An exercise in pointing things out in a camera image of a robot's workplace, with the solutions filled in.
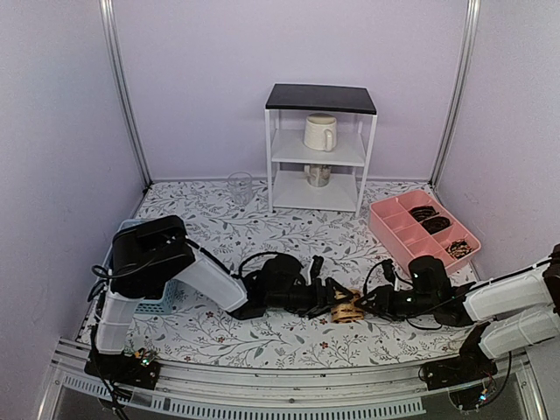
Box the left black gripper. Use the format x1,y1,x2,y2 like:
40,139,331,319
268,278,355,321

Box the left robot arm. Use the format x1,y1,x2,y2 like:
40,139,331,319
90,215,354,380

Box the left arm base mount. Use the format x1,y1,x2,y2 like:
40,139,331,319
84,347,161,390

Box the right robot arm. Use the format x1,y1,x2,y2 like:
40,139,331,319
355,247,559,382

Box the right aluminium frame post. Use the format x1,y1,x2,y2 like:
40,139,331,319
430,0,481,191

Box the cream ceramic mug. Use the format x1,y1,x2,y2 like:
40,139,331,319
304,113,337,152

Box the aluminium frame post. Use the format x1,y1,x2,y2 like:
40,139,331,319
99,0,153,189
430,0,481,191

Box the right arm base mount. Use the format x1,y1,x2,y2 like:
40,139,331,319
418,322,498,390

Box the left aluminium frame post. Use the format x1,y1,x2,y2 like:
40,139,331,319
99,0,153,189

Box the front aluminium rail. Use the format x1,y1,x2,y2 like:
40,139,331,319
38,339,552,419

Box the clear glass cup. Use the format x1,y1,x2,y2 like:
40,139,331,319
227,171,253,206

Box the rolled yellow-black tie in tray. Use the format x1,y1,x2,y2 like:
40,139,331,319
445,238,474,260

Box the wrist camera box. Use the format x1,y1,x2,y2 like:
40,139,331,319
381,259,396,284
306,255,324,284

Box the rolled black tie in tray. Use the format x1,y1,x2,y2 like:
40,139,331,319
421,216,452,235

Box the pink divided organizer tray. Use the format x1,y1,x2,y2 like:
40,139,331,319
368,190,481,274

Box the yellow beetle-print tie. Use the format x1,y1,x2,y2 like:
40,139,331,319
331,289,364,325

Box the white shelf with black top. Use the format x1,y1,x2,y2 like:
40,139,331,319
264,83,377,214

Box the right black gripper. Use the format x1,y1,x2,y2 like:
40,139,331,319
357,284,438,321

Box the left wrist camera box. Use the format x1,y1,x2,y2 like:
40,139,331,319
306,255,324,284

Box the floral table mat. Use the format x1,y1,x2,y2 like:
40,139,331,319
85,178,495,371

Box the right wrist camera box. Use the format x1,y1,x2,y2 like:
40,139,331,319
381,259,396,284

